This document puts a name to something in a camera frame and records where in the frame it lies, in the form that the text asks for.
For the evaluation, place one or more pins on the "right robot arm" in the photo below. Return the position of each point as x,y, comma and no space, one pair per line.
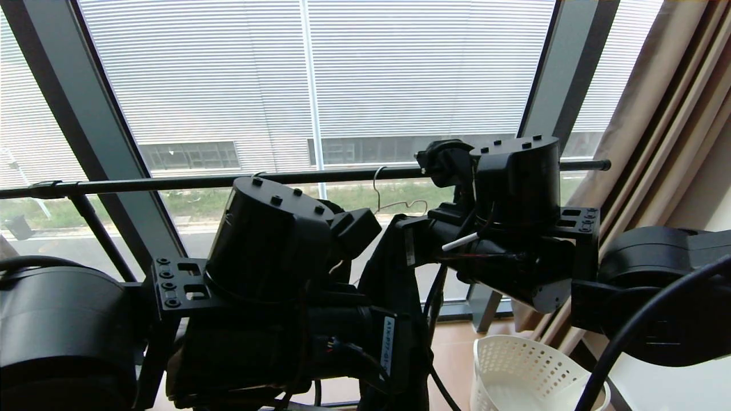
519,177

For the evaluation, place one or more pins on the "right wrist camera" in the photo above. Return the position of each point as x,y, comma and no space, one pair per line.
445,162

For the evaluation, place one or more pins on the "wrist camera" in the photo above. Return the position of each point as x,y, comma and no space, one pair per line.
445,162
357,228

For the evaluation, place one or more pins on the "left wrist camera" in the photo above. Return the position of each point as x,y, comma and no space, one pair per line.
357,228

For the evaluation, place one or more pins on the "white laundry basket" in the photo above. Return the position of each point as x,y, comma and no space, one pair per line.
514,371

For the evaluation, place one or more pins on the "window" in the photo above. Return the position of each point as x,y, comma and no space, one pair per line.
400,74

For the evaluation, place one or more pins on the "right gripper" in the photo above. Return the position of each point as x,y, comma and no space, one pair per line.
514,268

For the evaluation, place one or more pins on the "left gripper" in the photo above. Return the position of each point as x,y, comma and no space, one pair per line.
257,354

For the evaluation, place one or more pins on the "black clothes rack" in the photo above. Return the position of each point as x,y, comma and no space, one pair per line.
143,184

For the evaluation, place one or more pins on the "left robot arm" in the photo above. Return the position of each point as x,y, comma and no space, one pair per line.
57,331

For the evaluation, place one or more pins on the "black garment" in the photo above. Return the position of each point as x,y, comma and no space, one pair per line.
394,285

